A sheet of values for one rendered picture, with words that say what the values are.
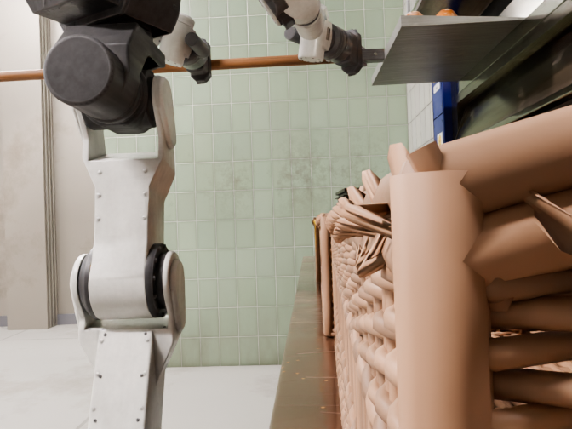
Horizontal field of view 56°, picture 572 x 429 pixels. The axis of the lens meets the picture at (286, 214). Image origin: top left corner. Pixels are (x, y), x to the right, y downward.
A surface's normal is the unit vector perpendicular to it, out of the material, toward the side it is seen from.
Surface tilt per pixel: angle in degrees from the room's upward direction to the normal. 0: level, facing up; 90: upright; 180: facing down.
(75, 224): 90
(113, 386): 67
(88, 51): 90
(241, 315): 90
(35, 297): 90
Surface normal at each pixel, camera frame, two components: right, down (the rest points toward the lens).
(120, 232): -0.05, -0.18
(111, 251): -0.05, -0.41
